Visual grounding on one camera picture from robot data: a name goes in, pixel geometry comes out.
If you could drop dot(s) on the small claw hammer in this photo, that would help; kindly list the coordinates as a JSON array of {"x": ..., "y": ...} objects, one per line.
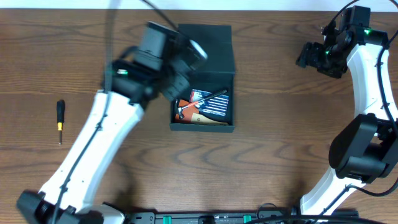
[{"x": 199, "y": 101}]

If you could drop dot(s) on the blue precision screwdriver set case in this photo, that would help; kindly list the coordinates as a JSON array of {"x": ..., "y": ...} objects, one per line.
[{"x": 216, "y": 106}]

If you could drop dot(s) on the black yellow screwdriver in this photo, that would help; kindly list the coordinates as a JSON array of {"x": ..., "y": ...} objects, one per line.
[{"x": 60, "y": 118}]

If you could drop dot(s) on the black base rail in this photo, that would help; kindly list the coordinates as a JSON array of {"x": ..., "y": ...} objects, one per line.
[{"x": 200, "y": 218}]

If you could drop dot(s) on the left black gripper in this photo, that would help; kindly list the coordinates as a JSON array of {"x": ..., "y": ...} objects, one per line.
[{"x": 179, "y": 82}]

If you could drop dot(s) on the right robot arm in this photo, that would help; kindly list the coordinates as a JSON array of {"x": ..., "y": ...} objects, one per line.
[{"x": 367, "y": 148}]

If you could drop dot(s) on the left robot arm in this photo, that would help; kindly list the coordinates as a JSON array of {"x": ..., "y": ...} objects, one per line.
[{"x": 68, "y": 196}]

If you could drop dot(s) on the dark green box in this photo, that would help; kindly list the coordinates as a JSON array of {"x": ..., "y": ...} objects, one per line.
[{"x": 215, "y": 75}]

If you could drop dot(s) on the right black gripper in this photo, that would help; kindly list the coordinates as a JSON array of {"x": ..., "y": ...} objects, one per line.
[{"x": 309, "y": 56}]

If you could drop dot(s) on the orange scraper wooden handle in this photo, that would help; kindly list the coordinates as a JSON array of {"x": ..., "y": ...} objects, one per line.
[{"x": 191, "y": 115}]

